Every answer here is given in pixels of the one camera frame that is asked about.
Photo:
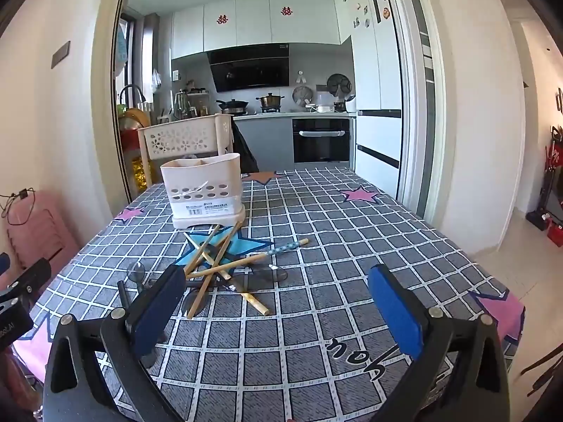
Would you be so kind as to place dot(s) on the red plastic basket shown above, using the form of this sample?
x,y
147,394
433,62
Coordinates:
x,y
129,138

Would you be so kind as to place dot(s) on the sliding door frame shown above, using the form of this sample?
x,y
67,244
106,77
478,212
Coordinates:
x,y
422,96

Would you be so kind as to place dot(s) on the stack of pink plastic stools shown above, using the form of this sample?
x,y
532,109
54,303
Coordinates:
x,y
39,228

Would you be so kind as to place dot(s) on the blue hanging cloth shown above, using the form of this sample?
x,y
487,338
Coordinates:
x,y
122,46

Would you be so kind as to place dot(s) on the metal cooking pot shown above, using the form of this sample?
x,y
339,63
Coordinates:
x,y
269,101

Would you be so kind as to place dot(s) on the grey checkered star tablecloth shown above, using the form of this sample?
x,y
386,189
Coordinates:
x,y
308,211

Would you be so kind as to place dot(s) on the hanging clear plastic bag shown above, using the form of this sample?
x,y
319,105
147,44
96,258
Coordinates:
x,y
156,79

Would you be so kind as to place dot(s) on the white plastic utensil holder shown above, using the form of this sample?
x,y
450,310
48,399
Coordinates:
x,y
206,211

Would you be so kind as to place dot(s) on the white refrigerator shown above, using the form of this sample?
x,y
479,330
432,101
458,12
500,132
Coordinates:
x,y
374,74

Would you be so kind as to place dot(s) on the black range hood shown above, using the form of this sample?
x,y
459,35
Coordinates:
x,y
250,72

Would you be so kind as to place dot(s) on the large round dark rack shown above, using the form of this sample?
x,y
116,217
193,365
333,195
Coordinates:
x,y
339,84

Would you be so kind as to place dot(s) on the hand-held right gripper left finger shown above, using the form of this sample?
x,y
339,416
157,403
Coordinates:
x,y
158,307

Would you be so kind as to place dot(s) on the gold foil bag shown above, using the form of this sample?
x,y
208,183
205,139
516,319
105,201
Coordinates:
x,y
140,169

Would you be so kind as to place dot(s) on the grey wall switch panel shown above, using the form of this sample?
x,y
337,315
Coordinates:
x,y
60,55

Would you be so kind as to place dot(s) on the red container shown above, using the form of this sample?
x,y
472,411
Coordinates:
x,y
555,231

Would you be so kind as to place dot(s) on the red paper cabinet sticker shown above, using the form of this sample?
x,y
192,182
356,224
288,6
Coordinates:
x,y
221,19
286,11

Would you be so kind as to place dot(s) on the black built-in oven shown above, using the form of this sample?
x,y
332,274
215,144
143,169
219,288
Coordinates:
x,y
321,147

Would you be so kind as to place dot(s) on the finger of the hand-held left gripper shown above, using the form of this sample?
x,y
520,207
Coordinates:
x,y
31,278
3,263

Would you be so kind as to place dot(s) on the white perforated trolley basket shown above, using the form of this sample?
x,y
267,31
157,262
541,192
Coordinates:
x,y
184,140

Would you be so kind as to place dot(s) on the spice rack with bottles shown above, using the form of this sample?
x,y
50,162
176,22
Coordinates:
x,y
200,103

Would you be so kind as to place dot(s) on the small round steamer rack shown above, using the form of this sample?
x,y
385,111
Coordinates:
x,y
302,96

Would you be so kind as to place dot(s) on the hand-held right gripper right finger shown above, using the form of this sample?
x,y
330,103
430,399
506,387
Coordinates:
x,y
396,312

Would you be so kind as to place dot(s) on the blue patterned wooden chopstick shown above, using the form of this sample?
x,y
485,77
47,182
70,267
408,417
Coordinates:
x,y
283,248

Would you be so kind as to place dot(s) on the orange round basin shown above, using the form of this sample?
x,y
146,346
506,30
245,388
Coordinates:
x,y
132,117

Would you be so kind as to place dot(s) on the white kitchen container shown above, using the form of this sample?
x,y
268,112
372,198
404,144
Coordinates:
x,y
324,103

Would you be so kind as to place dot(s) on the white upper kitchen cabinets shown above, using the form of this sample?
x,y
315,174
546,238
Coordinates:
x,y
250,22

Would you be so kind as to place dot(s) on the curved kitchen faucet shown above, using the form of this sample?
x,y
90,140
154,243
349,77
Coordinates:
x,y
132,86

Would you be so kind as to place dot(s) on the black wok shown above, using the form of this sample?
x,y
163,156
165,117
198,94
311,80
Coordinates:
x,y
234,106

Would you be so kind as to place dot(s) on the black bag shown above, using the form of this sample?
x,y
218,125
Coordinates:
x,y
246,154

